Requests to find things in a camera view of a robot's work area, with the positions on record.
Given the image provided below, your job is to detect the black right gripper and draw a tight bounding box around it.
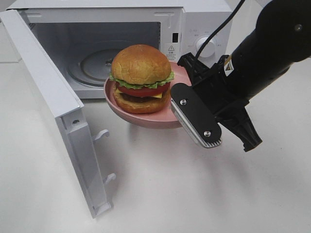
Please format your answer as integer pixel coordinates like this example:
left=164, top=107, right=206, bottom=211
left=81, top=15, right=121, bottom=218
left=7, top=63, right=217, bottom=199
left=177, top=53, right=262, bottom=152

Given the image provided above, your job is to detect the pink round plate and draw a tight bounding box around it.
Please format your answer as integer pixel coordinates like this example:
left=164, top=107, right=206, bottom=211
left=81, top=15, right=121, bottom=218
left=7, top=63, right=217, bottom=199
left=104, top=62, right=190, bottom=129

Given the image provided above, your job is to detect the burger with lettuce and tomato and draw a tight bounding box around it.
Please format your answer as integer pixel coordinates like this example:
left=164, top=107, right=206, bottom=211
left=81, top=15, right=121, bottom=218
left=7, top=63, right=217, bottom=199
left=109, top=44, right=174, bottom=114

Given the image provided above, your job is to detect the white microwave door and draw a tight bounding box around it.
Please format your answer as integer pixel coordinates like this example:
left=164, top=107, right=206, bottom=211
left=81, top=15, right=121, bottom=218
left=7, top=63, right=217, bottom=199
left=0, top=10, right=116, bottom=218

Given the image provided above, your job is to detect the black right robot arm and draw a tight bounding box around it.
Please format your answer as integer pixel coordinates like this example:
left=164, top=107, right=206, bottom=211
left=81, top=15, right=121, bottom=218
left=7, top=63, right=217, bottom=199
left=171, top=0, right=311, bottom=151

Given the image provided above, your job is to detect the upper white power knob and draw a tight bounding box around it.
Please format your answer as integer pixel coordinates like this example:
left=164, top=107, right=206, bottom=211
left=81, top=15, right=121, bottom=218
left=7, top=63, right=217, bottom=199
left=195, top=35, right=215, bottom=58

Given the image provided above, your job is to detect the glass microwave turntable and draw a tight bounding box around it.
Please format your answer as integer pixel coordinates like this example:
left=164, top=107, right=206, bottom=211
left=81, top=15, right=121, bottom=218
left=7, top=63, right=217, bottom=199
left=67, top=49, right=120, bottom=87

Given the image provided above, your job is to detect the white microwave oven body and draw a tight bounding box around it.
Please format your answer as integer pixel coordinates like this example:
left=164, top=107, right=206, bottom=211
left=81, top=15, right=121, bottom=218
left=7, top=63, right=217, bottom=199
left=6, top=0, right=231, bottom=99

